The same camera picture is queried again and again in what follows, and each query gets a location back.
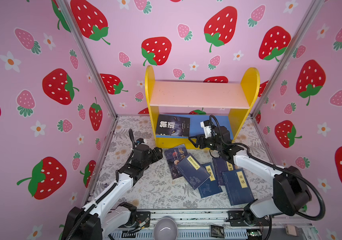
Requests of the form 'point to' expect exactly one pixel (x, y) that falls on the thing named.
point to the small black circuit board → (217, 231)
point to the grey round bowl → (165, 228)
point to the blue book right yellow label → (237, 186)
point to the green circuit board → (254, 233)
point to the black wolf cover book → (167, 125)
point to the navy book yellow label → (193, 171)
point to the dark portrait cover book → (173, 156)
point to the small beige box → (291, 230)
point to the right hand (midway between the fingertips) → (191, 137)
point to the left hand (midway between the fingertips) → (158, 151)
